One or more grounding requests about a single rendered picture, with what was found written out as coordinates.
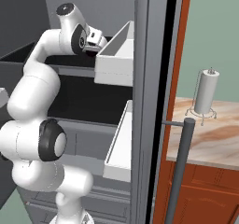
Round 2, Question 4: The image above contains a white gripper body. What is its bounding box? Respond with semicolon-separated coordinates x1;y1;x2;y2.
84;35;108;53

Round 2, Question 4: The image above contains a grey fridge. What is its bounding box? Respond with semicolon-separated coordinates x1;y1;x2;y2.
0;0;138;224

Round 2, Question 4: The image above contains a dark grey fridge door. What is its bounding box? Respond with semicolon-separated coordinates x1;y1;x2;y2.
0;0;48;209

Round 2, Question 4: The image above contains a grey fridge drawer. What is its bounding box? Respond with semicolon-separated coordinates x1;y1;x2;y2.
18;184;133;224

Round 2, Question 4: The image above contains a small white door bin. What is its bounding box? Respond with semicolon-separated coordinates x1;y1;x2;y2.
94;20;135;88

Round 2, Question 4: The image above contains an orange wooden side panel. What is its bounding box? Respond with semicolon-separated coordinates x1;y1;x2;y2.
151;0;194;224

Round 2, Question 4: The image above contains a long white door bin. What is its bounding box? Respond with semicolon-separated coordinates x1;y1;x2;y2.
103;99;134;183

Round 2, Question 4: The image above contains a white paper towel roll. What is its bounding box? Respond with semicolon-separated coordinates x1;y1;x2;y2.
193;69;220;115

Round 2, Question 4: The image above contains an orange wooden base cabinet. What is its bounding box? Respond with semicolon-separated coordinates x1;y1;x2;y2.
167;160;239;224

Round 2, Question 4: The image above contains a wire paper towel stand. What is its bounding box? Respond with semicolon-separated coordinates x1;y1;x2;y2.
184;67;218;127

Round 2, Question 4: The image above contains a grey fridge door handle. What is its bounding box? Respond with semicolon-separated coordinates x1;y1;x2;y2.
162;117;197;224

